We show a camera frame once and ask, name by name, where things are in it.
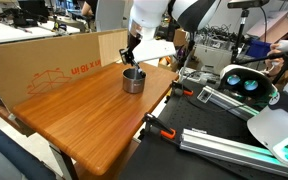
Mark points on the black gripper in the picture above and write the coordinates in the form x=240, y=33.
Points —
x=127, y=55

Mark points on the black and white marker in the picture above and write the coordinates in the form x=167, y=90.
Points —
x=140, y=72

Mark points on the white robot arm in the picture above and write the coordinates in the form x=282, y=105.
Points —
x=145, y=18

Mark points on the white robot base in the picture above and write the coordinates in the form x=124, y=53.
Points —
x=270, y=126

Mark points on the silver metal pot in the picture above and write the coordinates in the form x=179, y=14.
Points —
x=133, y=80

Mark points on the orange-tipped clamp near pot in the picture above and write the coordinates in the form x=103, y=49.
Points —
x=178, y=89

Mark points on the orange-tipped clamp front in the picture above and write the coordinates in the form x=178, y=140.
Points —
x=152, y=121

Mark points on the wooden table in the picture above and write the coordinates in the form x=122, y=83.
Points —
x=93, y=119

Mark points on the black perforated breadboard table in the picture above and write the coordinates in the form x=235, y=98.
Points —
x=158, y=158

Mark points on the brown cardboard backdrop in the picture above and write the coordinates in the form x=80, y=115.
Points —
x=30, y=68

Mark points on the white VR headset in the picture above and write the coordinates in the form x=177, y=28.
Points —
x=246, y=82

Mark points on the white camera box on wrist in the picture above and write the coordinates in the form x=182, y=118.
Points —
x=153, y=49

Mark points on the aluminium extrusion rail long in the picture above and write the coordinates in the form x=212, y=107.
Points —
x=229, y=104

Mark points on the black camera on tripod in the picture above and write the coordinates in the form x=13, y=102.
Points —
x=244, y=5

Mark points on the aluminium extrusion rail short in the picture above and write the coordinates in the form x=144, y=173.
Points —
x=231, y=151

